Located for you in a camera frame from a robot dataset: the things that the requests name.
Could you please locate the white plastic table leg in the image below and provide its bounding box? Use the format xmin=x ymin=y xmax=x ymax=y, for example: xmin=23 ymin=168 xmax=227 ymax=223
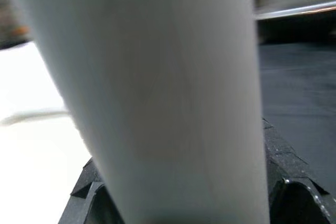
xmin=5 ymin=0 xmax=271 ymax=224

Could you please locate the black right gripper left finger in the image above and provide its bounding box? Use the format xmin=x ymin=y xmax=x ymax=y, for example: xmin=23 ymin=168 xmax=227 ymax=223
xmin=59 ymin=157 xmax=124 ymax=224

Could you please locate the long black wall cable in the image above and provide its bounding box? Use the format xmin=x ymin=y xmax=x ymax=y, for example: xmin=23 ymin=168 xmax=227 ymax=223
xmin=0 ymin=108 xmax=69 ymax=127

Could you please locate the black table cloth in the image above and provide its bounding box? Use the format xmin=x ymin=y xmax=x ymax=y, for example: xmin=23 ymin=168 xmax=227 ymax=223
xmin=258 ymin=41 xmax=336 ymax=193

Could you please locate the black round pan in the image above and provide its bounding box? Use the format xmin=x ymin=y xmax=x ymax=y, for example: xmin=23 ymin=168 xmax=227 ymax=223
xmin=256 ymin=1 xmax=336 ymax=45

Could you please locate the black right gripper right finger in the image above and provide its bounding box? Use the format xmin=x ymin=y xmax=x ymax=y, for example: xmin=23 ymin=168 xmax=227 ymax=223
xmin=262 ymin=118 xmax=336 ymax=224

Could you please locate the orange object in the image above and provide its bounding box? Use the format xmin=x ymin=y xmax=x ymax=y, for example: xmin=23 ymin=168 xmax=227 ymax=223
xmin=14 ymin=25 xmax=29 ymax=36

